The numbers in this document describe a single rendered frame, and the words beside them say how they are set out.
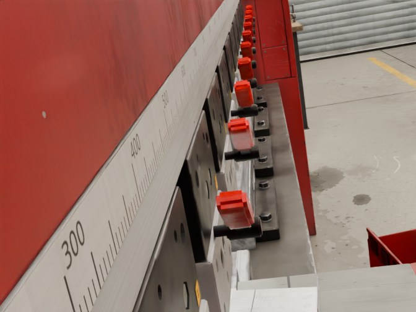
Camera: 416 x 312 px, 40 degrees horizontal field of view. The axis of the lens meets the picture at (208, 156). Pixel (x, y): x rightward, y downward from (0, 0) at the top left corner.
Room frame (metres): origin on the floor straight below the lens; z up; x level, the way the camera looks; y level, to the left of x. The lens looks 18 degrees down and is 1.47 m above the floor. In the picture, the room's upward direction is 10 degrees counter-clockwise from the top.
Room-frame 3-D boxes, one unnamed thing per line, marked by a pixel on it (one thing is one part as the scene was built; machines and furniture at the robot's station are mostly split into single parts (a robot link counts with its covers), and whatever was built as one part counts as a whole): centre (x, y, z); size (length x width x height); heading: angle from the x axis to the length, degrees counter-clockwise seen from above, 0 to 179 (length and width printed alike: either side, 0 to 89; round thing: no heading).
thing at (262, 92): (2.48, -0.28, 0.89); 0.30 x 0.05 x 0.03; 173
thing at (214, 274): (0.48, 0.04, 1.26); 0.15 x 0.09 x 0.17; 173
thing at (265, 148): (1.69, -0.17, 0.89); 0.30 x 0.05 x 0.03; 173
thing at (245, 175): (1.95, -0.15, 0.92); 1.67 x 0.06 x 0.10; 173
